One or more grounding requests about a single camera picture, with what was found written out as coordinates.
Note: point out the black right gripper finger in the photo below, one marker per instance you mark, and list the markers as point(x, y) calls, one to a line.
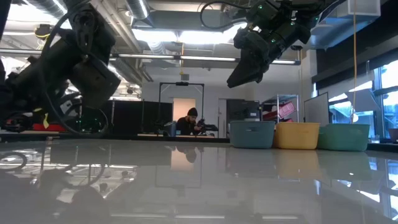
point(252, 68)

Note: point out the dark teal plastic bin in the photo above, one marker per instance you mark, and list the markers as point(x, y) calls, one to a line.
point(252, 135)

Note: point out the yellow plastic bin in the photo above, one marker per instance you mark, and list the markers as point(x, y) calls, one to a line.
point(297, 137)

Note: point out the mint green plastic bin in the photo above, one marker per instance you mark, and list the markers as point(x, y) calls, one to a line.
point(343, 138)

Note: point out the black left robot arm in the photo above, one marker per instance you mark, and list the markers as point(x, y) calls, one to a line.
point(90, 31)

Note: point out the black background robot arm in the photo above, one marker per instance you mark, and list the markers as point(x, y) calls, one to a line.
point(208, 127)

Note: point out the flat red box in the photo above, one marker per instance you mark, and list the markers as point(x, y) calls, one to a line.
point(56, 127)

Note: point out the dark cabinet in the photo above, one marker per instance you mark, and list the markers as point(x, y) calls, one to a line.
point(242, 109)

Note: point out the long ceiling light bar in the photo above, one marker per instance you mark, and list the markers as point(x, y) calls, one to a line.
point(146, 56)
point(208, 58)

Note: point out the metal shelf rack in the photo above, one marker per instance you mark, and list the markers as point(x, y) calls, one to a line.
point(277, 105)

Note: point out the red plastic storage bins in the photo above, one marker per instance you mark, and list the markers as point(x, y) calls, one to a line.
point(286, 109)

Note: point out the light blue ceiling panel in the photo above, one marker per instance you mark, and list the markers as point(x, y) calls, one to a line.
point(342, 31)

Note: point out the grey panel on stand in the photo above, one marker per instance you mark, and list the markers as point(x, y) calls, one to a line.
point(316, 109)

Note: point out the pale lit doorway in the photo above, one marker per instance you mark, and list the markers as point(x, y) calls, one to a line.
point(180, 107)

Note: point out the person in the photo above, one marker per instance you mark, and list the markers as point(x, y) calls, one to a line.
point(186, 126)

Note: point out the black ceiling spotlight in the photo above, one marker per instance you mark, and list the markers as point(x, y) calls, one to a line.
point(130, 91)

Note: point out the black screen panels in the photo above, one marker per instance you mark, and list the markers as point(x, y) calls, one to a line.
point(130, 118)

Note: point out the grey hanging panel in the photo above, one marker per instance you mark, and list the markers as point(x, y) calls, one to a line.
point(363, 101)

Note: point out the wooden background table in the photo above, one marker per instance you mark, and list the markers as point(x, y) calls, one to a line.
point(149, 135)

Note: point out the grey wall vent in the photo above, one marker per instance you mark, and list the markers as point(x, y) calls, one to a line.
point(185, 77)

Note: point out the silver ventilation duct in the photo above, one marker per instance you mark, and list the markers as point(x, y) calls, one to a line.
point(46, 4)
point(136, 7)

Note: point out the black aluminium table frame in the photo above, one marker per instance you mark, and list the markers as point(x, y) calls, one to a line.
point(124, 137)

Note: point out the black metal stand frame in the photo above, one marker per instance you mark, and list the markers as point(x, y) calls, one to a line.
point(159, 102)

